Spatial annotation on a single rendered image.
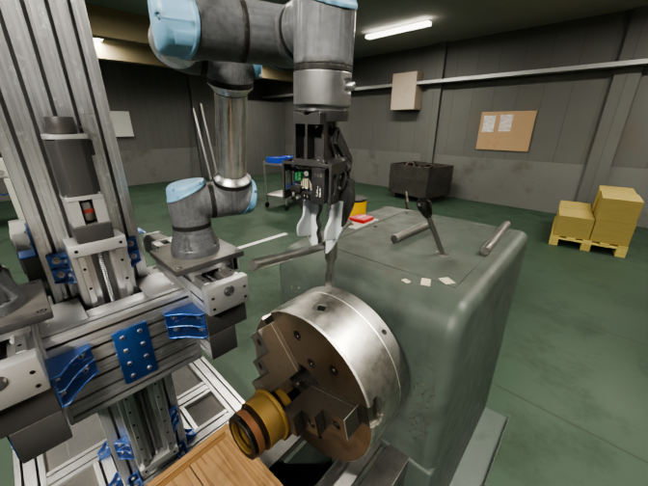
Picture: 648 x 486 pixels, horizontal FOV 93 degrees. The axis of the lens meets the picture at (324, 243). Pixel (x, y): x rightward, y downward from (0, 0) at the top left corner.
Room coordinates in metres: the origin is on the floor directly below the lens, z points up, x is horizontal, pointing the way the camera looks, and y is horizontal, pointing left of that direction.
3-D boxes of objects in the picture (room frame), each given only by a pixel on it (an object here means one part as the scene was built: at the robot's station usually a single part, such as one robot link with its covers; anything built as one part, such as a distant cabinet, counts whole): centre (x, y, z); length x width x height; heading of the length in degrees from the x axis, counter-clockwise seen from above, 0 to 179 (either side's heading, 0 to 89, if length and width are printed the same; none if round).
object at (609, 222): (4.16, -3.77, 0.35); 1.19 x 0.88 x 0.70; 137
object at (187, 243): (0.94, 0.43, 1.21); 0.15 x 0.15 x 0.10
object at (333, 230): (0.44, -0.01, 1.40); 0.06 x 0.03 x 0.09; 158
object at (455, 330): (0.81, -0.25, 1.06); 0.59 x 0.48 x 0.39; 138
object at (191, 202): (0.94, 0.42, 1.33); 0.13 x 0.12 x 0.14; 119
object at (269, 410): (0.38, 0.10, 1.08); 0.09 x 0.09 x 0.09; 48
